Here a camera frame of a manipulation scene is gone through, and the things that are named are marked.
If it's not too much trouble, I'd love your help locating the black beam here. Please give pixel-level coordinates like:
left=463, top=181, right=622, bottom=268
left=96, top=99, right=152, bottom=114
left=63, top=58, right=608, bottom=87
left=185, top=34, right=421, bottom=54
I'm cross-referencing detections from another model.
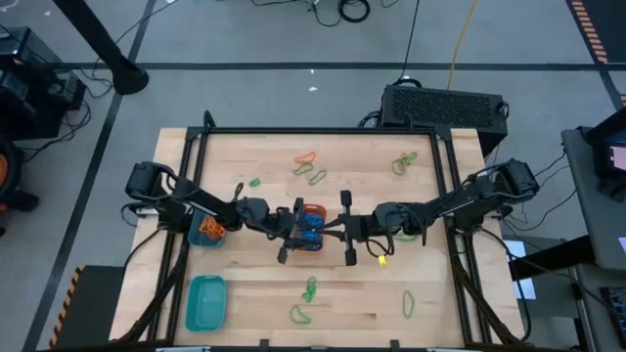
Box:
left=508, top=234, right=596, bottom=283

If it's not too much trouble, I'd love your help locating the yellow cable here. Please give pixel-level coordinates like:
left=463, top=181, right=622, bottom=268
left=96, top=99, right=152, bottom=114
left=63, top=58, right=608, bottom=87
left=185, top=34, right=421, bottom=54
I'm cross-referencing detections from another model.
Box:
left=445, top=0, right=479, bottom=91

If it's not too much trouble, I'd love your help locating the black keyboard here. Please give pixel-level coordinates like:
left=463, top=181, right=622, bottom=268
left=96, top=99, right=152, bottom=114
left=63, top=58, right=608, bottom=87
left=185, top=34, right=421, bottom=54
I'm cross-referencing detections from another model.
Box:
left=600, top=286, right=626, bottom=339

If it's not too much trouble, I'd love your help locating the black pole stand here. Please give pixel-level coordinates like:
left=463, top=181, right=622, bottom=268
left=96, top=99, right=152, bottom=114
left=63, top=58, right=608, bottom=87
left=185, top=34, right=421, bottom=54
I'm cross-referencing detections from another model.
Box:
left=51, top=0, right=151, bottom=97

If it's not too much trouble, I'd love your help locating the grey desk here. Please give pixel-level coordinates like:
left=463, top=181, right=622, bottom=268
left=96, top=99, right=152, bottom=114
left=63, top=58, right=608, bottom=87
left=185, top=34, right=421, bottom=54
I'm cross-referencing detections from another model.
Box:
left=560, top=125, right=626, bottom=273

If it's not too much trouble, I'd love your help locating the thin black cable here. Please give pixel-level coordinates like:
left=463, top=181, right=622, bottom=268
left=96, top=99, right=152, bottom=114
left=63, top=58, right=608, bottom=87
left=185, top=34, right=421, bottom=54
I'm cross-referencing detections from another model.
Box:
left=393, top=0, right=422, bottom=87

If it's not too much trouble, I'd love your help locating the bright teal plastic basket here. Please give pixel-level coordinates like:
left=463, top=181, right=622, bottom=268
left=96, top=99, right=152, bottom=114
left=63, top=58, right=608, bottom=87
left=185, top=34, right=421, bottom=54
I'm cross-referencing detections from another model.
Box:
left=184, top=274, right=228, bottom=333

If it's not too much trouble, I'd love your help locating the black equipment cart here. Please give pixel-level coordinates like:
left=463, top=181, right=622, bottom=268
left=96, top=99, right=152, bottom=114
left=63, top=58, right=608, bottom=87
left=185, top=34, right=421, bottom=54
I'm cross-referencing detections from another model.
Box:
left=0, top=26, right=89, bottom=142

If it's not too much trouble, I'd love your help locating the dark teal plastic basket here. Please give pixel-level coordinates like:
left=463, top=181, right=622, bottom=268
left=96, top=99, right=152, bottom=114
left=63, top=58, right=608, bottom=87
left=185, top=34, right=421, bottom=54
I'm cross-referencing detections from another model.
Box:
left=188, top=207, right=227, bottom=249

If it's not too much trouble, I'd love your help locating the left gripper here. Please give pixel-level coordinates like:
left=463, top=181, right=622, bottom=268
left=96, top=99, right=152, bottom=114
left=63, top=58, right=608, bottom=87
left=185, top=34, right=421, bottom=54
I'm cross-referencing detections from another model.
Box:
left=267, top=198, right=325, bottom=266

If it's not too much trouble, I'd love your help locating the coiled black cable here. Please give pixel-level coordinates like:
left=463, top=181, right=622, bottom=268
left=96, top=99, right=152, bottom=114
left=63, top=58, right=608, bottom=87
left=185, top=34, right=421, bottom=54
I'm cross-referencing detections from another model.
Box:
left=336, top=0, right=372, bottom=24

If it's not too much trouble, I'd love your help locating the black orange wheeled machine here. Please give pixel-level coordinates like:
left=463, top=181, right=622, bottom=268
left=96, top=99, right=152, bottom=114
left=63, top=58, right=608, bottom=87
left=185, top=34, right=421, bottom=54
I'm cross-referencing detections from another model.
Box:
left=0, top=134, right=41, bottom=240

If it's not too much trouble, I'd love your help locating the black hazard-striped floor mat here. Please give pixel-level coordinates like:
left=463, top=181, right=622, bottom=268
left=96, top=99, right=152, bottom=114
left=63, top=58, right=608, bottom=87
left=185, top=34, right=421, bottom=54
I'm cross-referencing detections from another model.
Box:
left=566, top=0, right=626, bottom=66
left=47, top=264, right=127, bottom=351

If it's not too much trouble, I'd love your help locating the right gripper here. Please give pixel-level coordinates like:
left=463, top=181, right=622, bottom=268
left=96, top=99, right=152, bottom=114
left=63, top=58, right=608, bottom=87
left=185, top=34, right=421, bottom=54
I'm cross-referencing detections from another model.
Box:
left=323, top=190, right=379, bottom=268

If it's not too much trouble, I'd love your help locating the orange plastic basket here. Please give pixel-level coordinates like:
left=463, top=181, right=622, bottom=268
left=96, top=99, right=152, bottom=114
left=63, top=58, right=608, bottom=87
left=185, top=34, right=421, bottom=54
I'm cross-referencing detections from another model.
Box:
left=291, top=202, right=329, bottom=253

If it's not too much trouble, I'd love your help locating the black perforated computer case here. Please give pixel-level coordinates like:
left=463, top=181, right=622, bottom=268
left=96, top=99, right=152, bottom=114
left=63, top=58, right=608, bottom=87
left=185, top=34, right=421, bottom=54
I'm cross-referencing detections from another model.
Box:
left=380, top=83, right=510, bottom=158

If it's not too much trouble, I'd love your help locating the black monitor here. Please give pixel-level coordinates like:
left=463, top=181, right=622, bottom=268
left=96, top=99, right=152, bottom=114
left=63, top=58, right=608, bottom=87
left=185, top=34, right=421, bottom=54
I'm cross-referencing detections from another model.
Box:
left=585, top=107, right=626, bottom=202

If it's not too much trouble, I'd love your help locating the blue rubber band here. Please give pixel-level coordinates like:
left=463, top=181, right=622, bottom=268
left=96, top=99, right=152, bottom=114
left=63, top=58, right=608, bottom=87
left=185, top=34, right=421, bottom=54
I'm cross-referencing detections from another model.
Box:
left=301, top=230, right=324, bottom=252
left=303, top=210, right=326, bottom=232

